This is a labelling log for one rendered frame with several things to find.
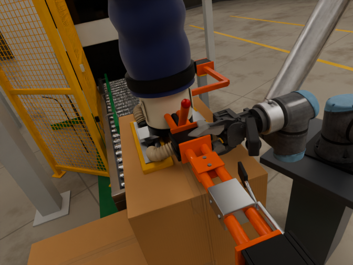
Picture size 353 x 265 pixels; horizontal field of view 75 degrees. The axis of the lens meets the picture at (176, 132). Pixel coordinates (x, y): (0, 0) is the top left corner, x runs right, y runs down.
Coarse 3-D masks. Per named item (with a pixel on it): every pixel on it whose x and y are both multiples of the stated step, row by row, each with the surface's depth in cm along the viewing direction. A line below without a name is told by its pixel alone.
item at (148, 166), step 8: (136, 128) 92; (136, 136) 88; (136, 144) 83; (144, 144) 82; (152, 144) 77; (160, 144) 80; (144, 152) 77; (144, 160) 74; (168, 160) 73; (144, 168) 71; (152, 168) 71; (160, 168) 72
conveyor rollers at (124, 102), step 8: (112, 80) 318; (120, 80) 318; (104, 88) 299; (112, 88) 294; (120, 88) 288; (128, 88) 283; (112, 96) 271; (120, 96) 266; (128, 96) 267; (120, 104) 250; (128, 104) 245; (136, 104) 246; (120, 112) 235; (128, 112) 229; (112, 120) 219; (112, 128) 212; (120, 144) 183; (120, 152) 175; (120, 160) 167; (120, 168) 160; (120, 176) 152
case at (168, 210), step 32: (128, 128) 98; (128, 160) 79; (224, 160) 71; (128, 192) 66; (160, 192) 64; (192, 192) 62; (256, 192) 67; (160, 224) 63; (192, 224) 66; (160, 256) 70; (192, 256) 74; (224, 256) 80
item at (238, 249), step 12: (252, 240) 33; (264, 240) 33; (276, 240) 32; (240, 252) 32; (252, 252) 32; (264, 252) 31; (276, 252) 31; (288, 252) 31; (240, 264) 34; (252, 264) 30; (264, 264) 30; (276, 264) 30; (288, 264) 30; (300, 264) 29
